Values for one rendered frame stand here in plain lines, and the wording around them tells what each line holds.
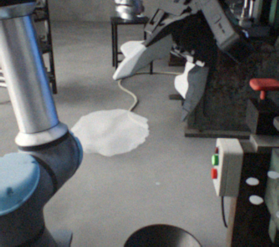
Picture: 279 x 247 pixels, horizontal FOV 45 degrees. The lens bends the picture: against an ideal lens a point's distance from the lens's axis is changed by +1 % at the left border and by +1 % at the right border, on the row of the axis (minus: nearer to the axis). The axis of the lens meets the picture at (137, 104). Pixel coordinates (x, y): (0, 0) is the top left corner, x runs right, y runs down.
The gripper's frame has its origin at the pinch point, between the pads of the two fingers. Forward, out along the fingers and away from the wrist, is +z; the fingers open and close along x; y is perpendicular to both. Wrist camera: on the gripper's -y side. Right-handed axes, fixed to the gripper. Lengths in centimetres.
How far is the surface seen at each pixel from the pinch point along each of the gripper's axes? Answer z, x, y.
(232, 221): 16, -54, 9
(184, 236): 39, -85, 37
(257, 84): -17.4, -40.0, 15.9
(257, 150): -3.5, -42.4, 7.6
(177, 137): 13, -134, 112
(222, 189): 9.3, -43.9, 10.4
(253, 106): -12.4, -43.4, 15.6
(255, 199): 4.8, -27.2, -6.1
